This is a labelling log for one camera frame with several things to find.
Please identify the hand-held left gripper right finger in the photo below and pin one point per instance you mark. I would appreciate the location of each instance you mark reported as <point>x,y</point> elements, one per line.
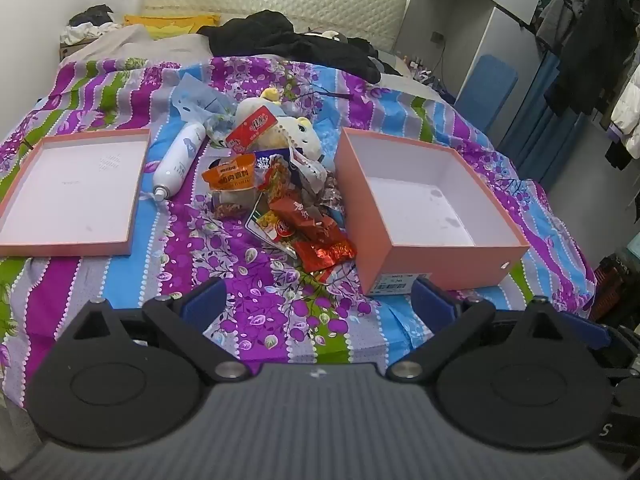
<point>431,302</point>

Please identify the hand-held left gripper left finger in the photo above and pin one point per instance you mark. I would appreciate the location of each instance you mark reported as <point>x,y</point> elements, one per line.
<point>205,302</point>

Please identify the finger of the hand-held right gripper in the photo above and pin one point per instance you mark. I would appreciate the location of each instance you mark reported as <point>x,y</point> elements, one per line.
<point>592,332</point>

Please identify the pink cardboard box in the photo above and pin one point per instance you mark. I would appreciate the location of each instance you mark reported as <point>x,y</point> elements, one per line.
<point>395,240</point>

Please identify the green yellow snack packet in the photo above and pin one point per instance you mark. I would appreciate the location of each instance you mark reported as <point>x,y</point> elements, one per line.
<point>265,222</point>

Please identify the shiny red snack packet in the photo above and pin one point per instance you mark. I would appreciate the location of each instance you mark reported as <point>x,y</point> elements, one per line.
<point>325,250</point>

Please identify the dark red snack packet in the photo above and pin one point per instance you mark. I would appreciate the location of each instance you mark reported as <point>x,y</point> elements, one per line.
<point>297,215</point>

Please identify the orange snack packet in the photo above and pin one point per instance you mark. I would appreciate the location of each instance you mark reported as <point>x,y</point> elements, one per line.
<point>231,172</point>

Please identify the purple floral striped blanket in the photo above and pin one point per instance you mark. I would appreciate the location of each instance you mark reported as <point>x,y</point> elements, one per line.
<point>235,265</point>

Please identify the crinkled clear snack packets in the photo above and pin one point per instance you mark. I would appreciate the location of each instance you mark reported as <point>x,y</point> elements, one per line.
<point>327,200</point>

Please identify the white spray bottle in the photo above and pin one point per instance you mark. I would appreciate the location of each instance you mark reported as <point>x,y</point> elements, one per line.
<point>180,157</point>

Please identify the blue snack packet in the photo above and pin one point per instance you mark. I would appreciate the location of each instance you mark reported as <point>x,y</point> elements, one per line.
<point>270,167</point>

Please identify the clear brown print snack packet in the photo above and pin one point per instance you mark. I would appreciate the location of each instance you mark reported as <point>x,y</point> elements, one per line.
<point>309,170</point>

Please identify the pink box lid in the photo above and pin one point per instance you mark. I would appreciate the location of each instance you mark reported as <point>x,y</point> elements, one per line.
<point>75,190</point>

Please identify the red label snack packet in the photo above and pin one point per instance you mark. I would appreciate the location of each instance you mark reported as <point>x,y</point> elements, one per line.
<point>250,129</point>

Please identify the cream plush toy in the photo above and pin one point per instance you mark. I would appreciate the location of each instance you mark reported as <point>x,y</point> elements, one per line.
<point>295,132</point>

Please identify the light blue plastic bag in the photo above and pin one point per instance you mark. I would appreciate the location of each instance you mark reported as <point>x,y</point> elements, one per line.
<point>200,100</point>

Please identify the blue curtain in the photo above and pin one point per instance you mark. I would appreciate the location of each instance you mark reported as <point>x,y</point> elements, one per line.
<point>537,120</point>

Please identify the blue chair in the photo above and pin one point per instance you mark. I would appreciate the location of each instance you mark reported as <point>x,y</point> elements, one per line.
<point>487,90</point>

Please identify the white hanging jacket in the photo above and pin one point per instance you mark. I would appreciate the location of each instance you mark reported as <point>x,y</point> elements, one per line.
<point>627,105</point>

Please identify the grey blanket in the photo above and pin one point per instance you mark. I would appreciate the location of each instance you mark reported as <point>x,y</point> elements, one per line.
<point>140,45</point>

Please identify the black clothes pile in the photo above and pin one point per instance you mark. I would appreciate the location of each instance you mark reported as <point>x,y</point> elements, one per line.
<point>280,37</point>

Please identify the black hanging jacket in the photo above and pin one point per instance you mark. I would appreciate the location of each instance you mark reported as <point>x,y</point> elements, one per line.
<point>592,50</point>

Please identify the yellow pillow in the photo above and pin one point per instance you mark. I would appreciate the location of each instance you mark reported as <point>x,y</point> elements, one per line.
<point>165,22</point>

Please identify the white wardrobe cabinet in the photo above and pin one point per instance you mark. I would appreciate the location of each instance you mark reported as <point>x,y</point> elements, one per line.
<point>460,10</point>

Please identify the nightstand with clothes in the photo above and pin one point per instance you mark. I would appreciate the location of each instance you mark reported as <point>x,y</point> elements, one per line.
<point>87,25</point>

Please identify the grey hanging jacket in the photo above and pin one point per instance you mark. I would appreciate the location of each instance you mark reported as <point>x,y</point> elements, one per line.
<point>562,10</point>

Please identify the wall power outlet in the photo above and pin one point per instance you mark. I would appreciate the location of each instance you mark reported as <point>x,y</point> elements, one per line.
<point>438,37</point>

